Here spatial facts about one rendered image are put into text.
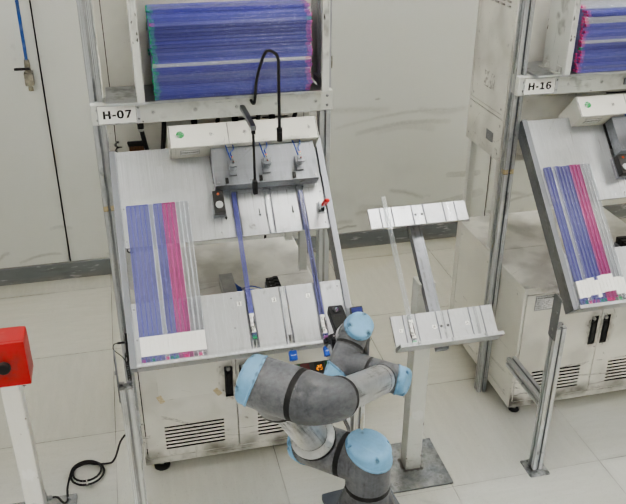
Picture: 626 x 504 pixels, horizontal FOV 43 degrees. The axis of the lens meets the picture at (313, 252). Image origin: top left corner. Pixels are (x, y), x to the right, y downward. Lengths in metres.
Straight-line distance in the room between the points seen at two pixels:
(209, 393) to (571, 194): 1.46
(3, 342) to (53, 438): 0.92
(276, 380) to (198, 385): 1.23
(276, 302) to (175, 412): 0.66
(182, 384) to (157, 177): 0.75
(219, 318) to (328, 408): 0.89
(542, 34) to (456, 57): 1.40
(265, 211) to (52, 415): 1.40
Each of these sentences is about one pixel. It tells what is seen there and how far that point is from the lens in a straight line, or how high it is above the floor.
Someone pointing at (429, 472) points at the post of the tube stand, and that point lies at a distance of 3.11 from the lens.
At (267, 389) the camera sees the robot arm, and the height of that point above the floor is 1.09.
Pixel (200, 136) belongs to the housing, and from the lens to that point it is 2.60.
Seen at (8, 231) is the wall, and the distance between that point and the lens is 4.40.
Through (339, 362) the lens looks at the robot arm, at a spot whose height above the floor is 0.92.
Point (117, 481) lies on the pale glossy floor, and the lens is 3.14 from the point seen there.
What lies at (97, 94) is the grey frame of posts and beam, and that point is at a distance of 2.61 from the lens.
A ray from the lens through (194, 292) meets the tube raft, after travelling 2.48.
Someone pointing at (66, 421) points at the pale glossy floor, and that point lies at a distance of 3.46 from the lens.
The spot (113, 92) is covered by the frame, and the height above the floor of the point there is 1.39.
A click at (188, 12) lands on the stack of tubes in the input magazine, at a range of 2.52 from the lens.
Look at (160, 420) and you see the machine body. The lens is 2.96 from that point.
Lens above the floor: 2.11
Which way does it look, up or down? 27 degrees down
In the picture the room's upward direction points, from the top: straight up
